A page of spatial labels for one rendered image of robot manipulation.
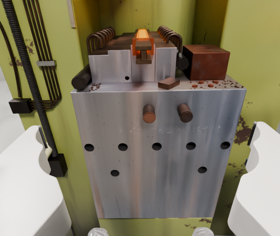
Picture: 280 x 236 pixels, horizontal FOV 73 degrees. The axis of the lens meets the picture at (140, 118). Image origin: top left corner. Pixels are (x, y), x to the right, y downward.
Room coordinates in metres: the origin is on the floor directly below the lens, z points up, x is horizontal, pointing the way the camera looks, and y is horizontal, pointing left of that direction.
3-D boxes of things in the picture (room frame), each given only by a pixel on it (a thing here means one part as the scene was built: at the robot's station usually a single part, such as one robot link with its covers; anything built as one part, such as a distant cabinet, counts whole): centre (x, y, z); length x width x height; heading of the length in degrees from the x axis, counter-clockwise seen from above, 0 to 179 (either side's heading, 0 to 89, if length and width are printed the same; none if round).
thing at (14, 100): (0.58, 0.39, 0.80); 0.06 x 0.03 x 0.04; 89
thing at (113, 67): (0.65, 0.01, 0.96); 0.42 x 0.20 x 0.09; 179
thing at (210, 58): (0.50, -0.17, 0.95); 0.12 x 0.09 x 0.07; 179
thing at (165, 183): (0.66, -0.05, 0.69); 0.56 x 0.38 x 0.45; 179
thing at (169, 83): (0.41, -0.07, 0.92); 0.04 x 0.03 x 0.01; 138
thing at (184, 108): (0.36, -0.10, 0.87); 0.04 x 0.03 x 0.03; 179
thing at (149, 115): (0.36, -0.02, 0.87); 0.04 x 0.03 x 0.03; 179
